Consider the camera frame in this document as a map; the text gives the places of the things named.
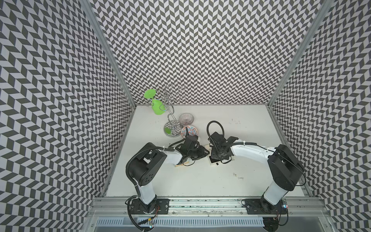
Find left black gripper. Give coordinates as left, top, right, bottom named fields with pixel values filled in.
left=188, top=145, right=211, bottom=160

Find cream jewelry box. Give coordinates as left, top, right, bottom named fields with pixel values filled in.
left=204, top=145, right=221, bottom=166

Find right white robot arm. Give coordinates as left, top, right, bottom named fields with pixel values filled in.
left=208, top=132, right=304, bottom=210

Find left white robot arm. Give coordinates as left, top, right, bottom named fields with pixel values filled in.
left=126, top=135, right=210, bottom=210

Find floral patterned ceramic bowl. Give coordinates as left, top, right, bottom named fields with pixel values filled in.
left=180, top=125, right=199, bottom=138

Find clear ribbed glass bowl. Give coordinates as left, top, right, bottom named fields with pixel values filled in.
left=178, top=113, right=194, bottom=126

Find green leaf lower ornament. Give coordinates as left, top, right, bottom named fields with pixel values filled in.
left=151, top=100, right=167, bottom=115

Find green leaf ornament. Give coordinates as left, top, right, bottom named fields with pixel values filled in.
left=151, top=100, right=167, bottom=115
left=144, top=89, right=156, bottom=99

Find green leaf upper ornament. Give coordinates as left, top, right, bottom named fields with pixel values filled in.
left=144, top=89, right=156, bottom=99

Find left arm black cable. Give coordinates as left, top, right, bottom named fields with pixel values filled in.
left=168, top=126, right=190, bottom=148

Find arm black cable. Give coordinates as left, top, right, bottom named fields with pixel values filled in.
left=206, top=120, right=225, bottom=146
left=168, top=126, right=190, bottom=148

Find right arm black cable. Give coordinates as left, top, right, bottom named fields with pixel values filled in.
left=206, top=120, right=225, bottom=146

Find silver wire jewelry stand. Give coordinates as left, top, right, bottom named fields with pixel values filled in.
left=158, top=84, right=182, bottom=138

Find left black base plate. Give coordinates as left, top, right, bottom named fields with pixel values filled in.
left=129, top=198, right=170, bottom=215

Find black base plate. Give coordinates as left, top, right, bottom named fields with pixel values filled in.
left=129, top=198, right=170, bottom=215
left=241, top=198, right=288, bottom=216

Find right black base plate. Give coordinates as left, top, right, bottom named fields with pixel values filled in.
left=241, top=198, right=288, bottom=216

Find aluminium front rail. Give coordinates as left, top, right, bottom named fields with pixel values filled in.
left=88, top=197, right=329, bottom=217

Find aluminium corner post right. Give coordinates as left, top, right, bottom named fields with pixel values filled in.
left=267, top=0, right=334, bottom=109

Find aluminium corner post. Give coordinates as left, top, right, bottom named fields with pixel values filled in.
left=267, top=0, right=334, bottom=109
left=80, top=0, right=136, bottom=108

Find aluminium corner post left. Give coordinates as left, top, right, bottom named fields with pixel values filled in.
left=80, top=0, right=136, bottom=108

